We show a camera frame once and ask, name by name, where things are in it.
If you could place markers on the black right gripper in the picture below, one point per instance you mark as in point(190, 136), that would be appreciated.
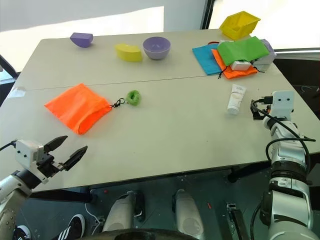
point(261, 112)

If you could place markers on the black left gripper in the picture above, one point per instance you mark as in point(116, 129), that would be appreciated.
point(47, 165)

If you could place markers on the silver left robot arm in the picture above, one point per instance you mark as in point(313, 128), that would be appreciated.
point(10, 200)

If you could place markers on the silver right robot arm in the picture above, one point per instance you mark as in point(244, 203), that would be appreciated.
point(287, 197)

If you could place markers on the white cosmetic tube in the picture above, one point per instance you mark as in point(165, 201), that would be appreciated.
point(236, 98)

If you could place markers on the small white carton box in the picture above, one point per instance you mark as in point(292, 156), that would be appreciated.
point(240, 66)

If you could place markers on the white box with purple top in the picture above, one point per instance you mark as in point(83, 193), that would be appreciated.
point(265, 61)

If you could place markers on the clear tape piece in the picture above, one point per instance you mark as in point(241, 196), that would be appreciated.
point(19, 91)

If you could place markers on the black white striped sneaker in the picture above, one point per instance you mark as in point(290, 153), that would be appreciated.
point(22, 232)
point(72, 227)

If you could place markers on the grey robot leg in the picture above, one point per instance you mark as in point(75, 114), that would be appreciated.
point(187, 212)
point(120, 212)

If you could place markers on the green fuzzy scrunchie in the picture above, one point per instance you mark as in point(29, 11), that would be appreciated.
point(130, 99)

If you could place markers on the yellow plastic storage bin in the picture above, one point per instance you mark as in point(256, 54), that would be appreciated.
point(240, 25)

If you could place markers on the purple curved block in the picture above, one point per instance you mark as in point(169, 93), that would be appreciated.
point(81, 38)

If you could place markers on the yellow curved block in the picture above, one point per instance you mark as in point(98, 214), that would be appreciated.
point(128, 53)

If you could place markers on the purple plastic bowl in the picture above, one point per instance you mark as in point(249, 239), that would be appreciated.
point(157, 51)

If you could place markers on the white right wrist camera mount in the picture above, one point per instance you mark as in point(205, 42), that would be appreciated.
point(282, 103)

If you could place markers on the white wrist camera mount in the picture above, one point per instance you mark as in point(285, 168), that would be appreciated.
point(282, 103)
point(26, 151)

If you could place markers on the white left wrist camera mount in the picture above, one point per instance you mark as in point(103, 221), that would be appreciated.
point(26, 151)

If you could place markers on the black table frame bar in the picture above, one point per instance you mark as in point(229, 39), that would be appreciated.
point(62, 196)
point(250, 172)

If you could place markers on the black metal floor bracket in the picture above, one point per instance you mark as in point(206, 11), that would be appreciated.
point(237, 222)

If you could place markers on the black window frame post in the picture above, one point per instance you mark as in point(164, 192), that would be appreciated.
point(207, 13)

